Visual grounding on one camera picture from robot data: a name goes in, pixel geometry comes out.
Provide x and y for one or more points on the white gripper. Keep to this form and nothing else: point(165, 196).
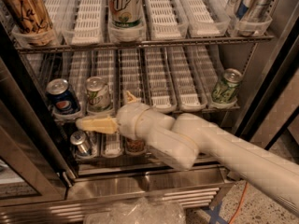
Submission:
point(127, 120)

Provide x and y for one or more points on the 7up can shelf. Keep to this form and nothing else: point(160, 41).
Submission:
point(98, 96)
point(125, 13)

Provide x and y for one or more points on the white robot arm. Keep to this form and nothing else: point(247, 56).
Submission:
point(178, 141)

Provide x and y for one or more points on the silver can bottom left rear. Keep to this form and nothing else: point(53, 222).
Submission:
point(92, 137)

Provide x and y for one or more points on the orange can bottom front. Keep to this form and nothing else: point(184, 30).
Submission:
point(135, 146)

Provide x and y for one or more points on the silver can bottom left front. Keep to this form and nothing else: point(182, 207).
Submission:
point(80, 140)

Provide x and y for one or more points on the Pepsi can middle shelf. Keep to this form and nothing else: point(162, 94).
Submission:
point(62, 96)

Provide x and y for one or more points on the fridge glass door left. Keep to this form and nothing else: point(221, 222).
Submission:
point(31, 143)

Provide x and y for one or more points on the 7up can top shelf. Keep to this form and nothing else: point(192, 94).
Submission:
point(125, 13)

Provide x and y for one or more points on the green can middle right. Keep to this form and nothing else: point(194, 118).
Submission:
point(227, 86)

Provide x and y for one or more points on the LaCroix can top shelf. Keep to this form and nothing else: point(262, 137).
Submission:
point(32, 20)

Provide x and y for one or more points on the blue floor tape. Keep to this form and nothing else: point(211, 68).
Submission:
point(214, 214)

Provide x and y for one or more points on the middle wire shelf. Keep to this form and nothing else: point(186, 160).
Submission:
point(162, 109)

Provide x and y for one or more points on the wire shelf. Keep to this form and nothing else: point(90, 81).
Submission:
point(223, 40)
point(162, 109)

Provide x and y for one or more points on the top wire shelf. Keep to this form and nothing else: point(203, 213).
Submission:
point(223, 40)

